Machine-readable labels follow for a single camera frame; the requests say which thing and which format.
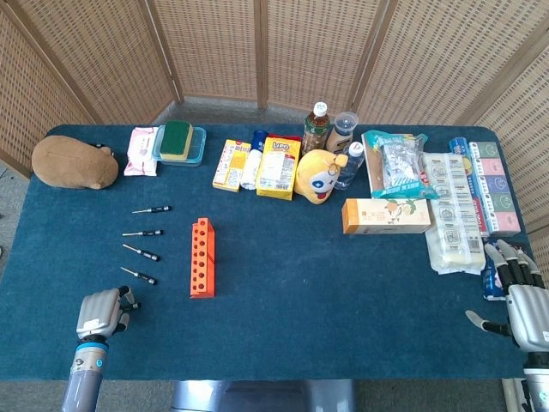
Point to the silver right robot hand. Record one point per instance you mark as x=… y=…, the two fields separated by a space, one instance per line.
x=529 y=313

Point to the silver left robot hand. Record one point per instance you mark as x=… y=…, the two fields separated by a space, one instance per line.
x=100 y=313

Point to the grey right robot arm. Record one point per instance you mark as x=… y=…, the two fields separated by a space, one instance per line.
x=538 y=382

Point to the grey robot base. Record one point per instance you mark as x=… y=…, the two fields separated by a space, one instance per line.
x=257 y=397

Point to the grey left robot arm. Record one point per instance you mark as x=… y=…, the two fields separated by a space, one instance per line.
x=83 y=377

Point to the orange perforated block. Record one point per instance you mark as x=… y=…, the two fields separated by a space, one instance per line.
x=199 y=266

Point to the blue white tissue pack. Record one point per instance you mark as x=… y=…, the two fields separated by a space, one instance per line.
x=491 y=283

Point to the long clear pack white items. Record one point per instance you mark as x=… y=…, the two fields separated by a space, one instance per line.
x=454 y=214

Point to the pastel tissue multipack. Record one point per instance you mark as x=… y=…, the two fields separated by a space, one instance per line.
x=497 y=189

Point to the brown capybara plush toy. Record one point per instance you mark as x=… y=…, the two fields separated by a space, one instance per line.
x=68 y=163

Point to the pink white wet wipes pack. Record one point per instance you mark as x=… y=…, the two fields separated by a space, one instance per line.
x=139 y=154

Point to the orange cream long carton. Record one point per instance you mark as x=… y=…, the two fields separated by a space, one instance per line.
x=386 y=216

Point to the blue printed roll pack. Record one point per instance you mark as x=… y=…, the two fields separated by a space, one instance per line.
x=458 y=147

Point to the yellow green sponge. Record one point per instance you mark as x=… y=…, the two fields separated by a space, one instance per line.
x=176 y=139

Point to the clear plastic container blue lid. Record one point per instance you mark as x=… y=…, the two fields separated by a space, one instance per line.
x=198 y=150

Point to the teal clear snack bag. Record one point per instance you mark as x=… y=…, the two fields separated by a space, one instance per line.
x=399 y=167

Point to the small yellow carton box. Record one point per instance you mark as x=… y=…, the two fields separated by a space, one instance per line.
x=231 y=167

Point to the blue felt table cover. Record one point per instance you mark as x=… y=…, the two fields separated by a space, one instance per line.
x=300 y=300

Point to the white bottle blue cap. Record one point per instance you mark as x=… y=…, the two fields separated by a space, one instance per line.
x=251 y=167

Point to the yellow Lipo snack bag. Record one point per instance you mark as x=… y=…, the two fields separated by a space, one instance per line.
x=276 y=167

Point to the clear water bottle white cap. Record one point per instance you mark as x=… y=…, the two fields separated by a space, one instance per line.
x=349 y=167

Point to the yellow one-eyed plush toy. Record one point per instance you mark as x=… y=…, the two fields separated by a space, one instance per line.
x=315 y=180

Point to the coffee drink cup clear lid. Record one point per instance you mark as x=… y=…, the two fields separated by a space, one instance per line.
x=341 y=135

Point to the brown tea bottle green label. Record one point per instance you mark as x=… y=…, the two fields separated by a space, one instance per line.
x=315 y=133

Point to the rattan folding screen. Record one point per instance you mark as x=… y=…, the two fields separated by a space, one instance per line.
x=214 y=43

